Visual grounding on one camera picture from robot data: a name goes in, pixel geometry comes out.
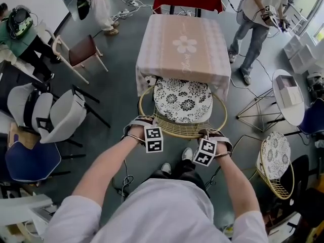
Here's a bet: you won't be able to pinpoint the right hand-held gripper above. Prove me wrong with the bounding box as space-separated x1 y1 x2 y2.
192 128 233 167

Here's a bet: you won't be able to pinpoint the person's white shirt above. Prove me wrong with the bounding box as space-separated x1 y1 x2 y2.
43 178 269 243

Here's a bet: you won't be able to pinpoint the white floor cable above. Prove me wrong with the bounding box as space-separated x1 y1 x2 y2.
229 57 274 99

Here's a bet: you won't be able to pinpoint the person's left forearm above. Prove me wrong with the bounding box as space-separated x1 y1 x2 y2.
72 133 146 205

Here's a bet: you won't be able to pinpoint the grey shell chair black legs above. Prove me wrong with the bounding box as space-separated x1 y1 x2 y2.
36 84 111 145
7 82 54 129

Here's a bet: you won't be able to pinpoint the round white side table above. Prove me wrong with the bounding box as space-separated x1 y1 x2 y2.
236 69 306 133

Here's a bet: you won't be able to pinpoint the person's white shoe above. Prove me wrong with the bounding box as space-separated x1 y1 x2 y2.
160 162 173 175
181 147 194 161

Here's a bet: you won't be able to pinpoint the person's right forearm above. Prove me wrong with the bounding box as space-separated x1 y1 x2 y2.
214 152 262 222

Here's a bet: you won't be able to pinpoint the gold wire chair floral cushion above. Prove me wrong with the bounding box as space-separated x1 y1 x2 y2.
249 131 296 200

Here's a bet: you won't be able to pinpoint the brown cardboard piece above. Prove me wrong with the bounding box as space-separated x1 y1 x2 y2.
8 121 42 151

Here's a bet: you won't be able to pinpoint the blue shell chair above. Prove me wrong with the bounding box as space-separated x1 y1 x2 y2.
5 133 87 183
297 97 324 137

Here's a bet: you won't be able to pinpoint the person's black trousers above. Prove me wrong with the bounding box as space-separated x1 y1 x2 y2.
149 158 211 199

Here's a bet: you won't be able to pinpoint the black white floral seat cushion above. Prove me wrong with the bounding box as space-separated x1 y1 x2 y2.
153 76 213 124

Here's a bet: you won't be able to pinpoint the person's right white shoe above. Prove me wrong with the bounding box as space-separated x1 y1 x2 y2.
181 147 194 161

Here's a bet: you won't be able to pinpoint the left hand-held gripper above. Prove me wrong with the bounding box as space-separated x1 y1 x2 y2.
121 115 164 153

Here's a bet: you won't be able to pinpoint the white power strip with cables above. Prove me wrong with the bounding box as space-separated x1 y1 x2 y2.
110 0 154 21

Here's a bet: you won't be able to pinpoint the pink cloth covered table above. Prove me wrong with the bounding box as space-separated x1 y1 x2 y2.
135 14 232 102

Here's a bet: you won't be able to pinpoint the green black headset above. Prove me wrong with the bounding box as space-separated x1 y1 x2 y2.
7 7 34 39

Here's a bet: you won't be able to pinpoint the white cardboard box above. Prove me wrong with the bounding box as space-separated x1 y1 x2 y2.
275 74 305 108

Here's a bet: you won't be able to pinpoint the white furniture piece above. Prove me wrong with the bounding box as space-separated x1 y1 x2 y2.
0 193 59 243

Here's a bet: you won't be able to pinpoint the person's left white shoe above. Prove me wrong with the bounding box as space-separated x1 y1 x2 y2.
160 162 173 175

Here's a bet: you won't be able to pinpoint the gold wire chair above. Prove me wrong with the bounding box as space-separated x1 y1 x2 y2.
138 76 228 140

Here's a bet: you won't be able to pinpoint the wooden chair with brown seat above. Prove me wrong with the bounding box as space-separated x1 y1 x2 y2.
52 34 109 85

